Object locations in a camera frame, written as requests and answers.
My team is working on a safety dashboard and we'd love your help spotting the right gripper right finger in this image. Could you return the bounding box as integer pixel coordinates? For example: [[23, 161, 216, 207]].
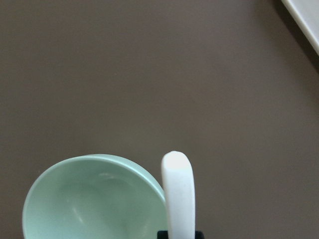
[[195, 231, 205, 239]]

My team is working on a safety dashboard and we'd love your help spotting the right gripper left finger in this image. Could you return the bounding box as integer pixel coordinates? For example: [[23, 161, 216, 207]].
[[157, 231, 171, 239]]

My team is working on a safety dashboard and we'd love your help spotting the white ceramic spoon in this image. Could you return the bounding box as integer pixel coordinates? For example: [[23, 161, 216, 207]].
[[161, 151, 195, 239]]

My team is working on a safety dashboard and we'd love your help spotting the light green bowl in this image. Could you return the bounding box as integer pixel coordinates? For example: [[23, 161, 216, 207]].
[[22, 154, 167, 239]]

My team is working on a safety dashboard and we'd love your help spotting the cream rectangular tray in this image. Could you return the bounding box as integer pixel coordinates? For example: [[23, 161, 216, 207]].
[[282, 0, 319, 54]]

